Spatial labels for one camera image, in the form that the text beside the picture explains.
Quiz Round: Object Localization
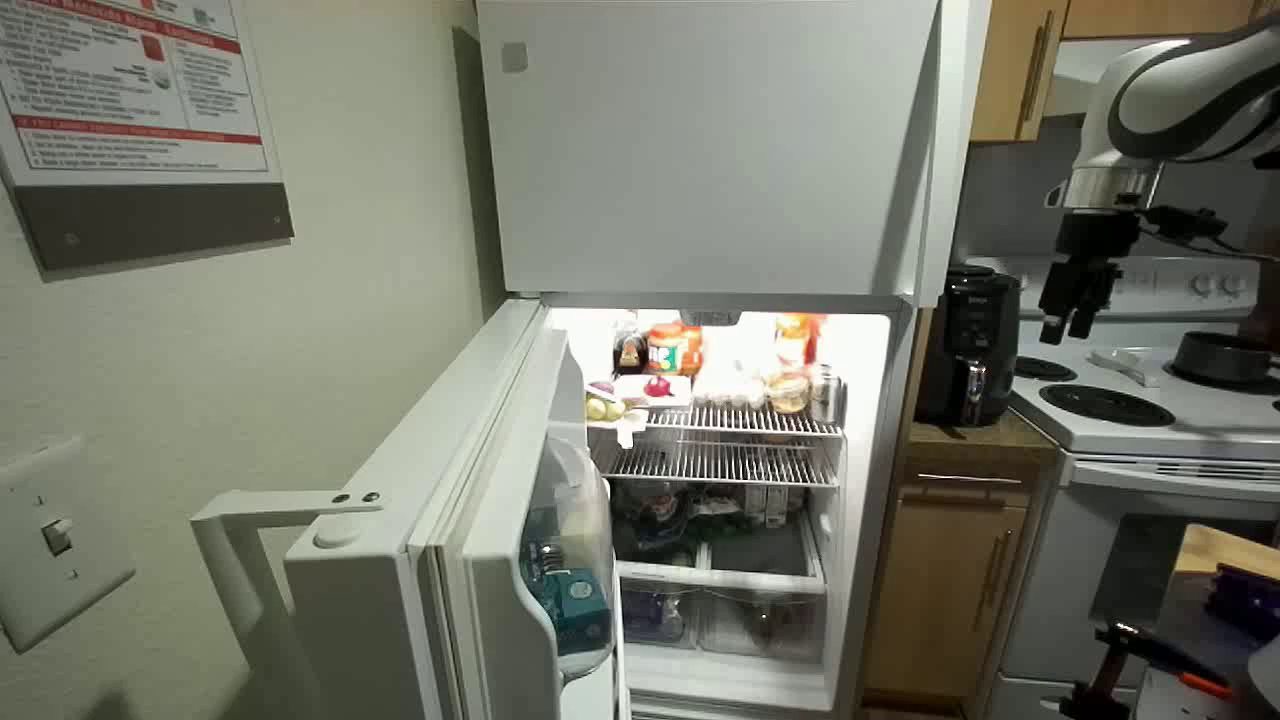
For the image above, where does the white bottom door handle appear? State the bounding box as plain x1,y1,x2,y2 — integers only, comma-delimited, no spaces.
187,487,386,720

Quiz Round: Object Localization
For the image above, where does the white bottom fridge door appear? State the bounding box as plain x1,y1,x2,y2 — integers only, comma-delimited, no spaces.
280,291,633,720

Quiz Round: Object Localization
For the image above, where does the wire fridge shelf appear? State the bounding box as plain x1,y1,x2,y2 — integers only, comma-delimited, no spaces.
642,400,851,441
594,435,847,493

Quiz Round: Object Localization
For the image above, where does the teal green bottle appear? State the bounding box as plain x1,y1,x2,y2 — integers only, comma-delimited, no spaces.
525,538,614,661

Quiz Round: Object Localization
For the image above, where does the white freezer door handle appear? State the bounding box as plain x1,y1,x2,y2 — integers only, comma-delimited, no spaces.
917,0,996,313

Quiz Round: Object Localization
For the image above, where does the clear glass jar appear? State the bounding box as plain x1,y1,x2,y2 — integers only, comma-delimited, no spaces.
808,362,842,428

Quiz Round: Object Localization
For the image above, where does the blue purple clamp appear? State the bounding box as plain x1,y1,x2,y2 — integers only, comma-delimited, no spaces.
1205,560,1280,634

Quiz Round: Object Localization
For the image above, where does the round tan food container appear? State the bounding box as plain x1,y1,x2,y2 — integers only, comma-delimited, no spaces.
768,367,817,420

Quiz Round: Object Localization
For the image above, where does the white egg carton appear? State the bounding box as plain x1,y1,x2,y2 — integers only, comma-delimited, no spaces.
690,363,774,411

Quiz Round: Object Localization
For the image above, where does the wall poster with red print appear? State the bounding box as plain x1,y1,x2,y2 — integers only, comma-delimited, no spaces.
0,0,297,278

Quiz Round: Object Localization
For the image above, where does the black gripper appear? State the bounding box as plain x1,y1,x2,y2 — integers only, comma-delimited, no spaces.
1034,206,1148,349

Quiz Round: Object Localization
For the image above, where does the black air fryer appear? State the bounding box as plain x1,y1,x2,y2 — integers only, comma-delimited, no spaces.
917,261,1022,434

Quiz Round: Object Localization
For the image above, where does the white light switch plate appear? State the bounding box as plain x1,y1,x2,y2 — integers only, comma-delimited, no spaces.
0,434,138,657

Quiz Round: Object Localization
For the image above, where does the cardboard box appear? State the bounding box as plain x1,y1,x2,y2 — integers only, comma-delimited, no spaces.
1170,521,1280,583

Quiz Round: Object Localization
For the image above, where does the yellow orange food package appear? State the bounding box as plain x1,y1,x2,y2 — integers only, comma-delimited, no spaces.
772,313,823,372

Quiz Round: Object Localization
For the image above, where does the small white plastic utensil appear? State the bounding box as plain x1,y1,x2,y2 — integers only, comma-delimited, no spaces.
1082,343,1160,393

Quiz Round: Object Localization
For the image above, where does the clear crisper drawer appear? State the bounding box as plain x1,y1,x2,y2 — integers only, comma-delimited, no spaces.
613,493,830,602
619,583,830,672

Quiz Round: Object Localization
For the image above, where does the wooden base cabinet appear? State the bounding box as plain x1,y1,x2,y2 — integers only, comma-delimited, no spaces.
855,411,1073,716

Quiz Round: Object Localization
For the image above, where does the white upright fridge body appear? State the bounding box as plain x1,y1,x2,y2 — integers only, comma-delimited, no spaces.
450,23,925,720

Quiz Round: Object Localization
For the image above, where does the yellow green food item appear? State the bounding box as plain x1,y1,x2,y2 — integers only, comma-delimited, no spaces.
584,384,633,428

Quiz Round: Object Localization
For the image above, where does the wooden upper cabinet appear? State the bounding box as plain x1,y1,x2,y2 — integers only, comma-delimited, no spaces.
966,0,1280,150

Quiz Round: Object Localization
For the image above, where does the orange juice carton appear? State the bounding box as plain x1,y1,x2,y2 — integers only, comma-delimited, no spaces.
642,317,708,381

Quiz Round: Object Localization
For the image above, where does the white freezer door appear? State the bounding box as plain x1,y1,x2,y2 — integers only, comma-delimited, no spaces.
472,0,944,306

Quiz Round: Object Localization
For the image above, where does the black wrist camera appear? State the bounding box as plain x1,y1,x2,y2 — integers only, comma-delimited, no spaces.
1135,199,1233,252

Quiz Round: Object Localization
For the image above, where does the black frying pan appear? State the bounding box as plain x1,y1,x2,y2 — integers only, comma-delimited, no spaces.
1169,327,1280,397

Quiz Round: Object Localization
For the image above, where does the white range hood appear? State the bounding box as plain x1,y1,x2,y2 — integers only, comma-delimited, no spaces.
1038,38,1174,123

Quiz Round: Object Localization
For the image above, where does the white electric stove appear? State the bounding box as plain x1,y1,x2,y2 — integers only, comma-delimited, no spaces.
984,252,1280,720

